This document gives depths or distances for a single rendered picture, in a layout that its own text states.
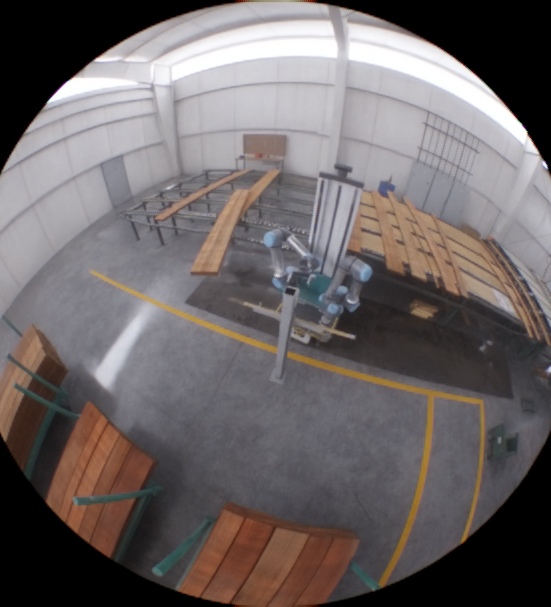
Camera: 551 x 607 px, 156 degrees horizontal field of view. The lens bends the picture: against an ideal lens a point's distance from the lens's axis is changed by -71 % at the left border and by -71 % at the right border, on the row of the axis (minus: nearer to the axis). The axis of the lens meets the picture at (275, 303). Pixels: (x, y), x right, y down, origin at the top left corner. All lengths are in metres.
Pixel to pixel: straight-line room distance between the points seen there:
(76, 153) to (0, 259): 4.31
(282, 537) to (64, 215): 9.15
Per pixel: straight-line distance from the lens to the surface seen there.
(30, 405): 3.00
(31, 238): 8.53
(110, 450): 2.09
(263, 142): 8.84
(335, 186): 1.64
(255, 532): 1.56
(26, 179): 8.60
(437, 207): 8.61
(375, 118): 8.45
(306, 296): 2.01
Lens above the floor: 2.09
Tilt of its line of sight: 49 degrees down
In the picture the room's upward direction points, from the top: 3 degrees clockwise
